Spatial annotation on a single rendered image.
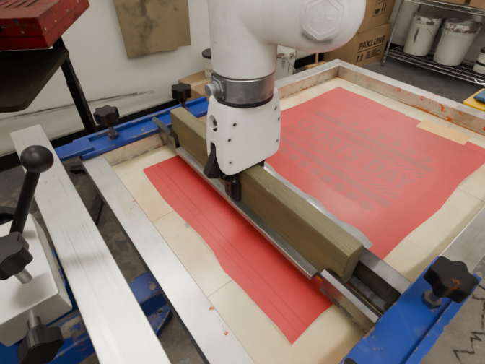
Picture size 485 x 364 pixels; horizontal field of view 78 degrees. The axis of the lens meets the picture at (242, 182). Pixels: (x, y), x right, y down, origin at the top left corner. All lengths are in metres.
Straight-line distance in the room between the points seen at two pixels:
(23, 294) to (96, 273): 0.07
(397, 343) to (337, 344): 0.07
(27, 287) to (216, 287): 0.21
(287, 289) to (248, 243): 0.09
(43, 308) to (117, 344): 0.07
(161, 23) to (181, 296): 2.25
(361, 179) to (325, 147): 0.11
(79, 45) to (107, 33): 0.20
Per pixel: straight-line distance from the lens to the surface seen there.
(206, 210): 0.52
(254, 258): 0.46
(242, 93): 0.35
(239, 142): 0.38
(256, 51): 0.33
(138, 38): 2.44
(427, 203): 0.62
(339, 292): 0.39
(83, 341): 0.50
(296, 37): 0.31
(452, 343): 1.67
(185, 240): 0.48
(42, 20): 1.18
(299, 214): 0.38
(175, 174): 0.60
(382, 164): 0.67
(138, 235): 0.46
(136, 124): 0.68
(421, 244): 0.54
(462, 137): 0.84
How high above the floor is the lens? 1.34
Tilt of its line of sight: 42 degrees down
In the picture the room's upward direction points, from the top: straight up
